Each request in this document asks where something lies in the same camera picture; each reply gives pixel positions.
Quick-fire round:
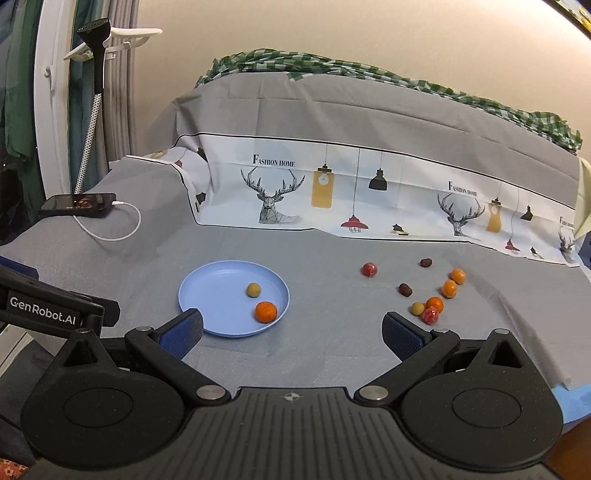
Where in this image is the small orange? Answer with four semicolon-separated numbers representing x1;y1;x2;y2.
441;279;459;299
450;268;467;285
426;296;445;313

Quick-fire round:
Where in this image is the large orange mandarin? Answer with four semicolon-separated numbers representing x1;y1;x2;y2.
254;301;277;324

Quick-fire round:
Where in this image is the yellow-green round fruit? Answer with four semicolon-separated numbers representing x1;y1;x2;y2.
245;282;262;298

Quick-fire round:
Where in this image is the blue sofa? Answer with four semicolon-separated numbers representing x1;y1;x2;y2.
544;226;590;423

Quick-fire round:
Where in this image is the red speckled fruit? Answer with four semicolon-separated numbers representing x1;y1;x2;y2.
421;307;440;325

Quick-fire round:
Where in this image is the black smartphone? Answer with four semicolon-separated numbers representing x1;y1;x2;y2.
38;193;117;218

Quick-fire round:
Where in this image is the small yellow-green fruit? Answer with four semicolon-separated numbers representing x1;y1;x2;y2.
410;302;425;316

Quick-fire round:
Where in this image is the dark date near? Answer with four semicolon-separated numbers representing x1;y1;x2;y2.
399;283;413;297

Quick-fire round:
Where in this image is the blue plastic plate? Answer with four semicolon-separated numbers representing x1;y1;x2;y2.
177;260;290;338

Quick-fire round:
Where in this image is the red cherry tomato far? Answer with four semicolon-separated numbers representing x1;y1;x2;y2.
362;262;378;278

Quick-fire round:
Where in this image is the cream cloth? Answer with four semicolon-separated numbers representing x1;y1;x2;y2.
573;156;591;240

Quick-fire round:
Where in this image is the grey printed sofa cover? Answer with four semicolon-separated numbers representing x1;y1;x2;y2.
1;73;579;384

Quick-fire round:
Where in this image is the green checkered cloth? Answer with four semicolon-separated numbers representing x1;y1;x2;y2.
195;48;583;154

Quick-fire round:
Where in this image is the white charging cable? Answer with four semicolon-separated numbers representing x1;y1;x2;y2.
72;200;143;243

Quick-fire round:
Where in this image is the white wall rack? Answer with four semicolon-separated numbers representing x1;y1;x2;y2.
63;27;162;63

